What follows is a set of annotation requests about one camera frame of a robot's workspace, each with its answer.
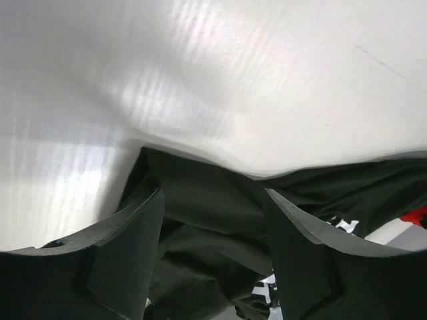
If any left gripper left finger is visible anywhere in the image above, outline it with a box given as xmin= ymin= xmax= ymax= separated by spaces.
xmin=1 ymin=189 xmax=164 ymax=319

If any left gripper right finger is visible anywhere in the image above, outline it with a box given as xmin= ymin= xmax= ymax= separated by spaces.
xmin=264 ymin=189 xmax=426 ymax=319

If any black t shirt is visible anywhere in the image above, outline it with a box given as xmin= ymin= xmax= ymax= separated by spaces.
xmin=121 ymin=148 xmax=426 ymax=319

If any red t shirt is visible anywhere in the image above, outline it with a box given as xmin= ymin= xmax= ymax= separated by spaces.
xmin=400 ymin=206 xmax=427 ymax=229

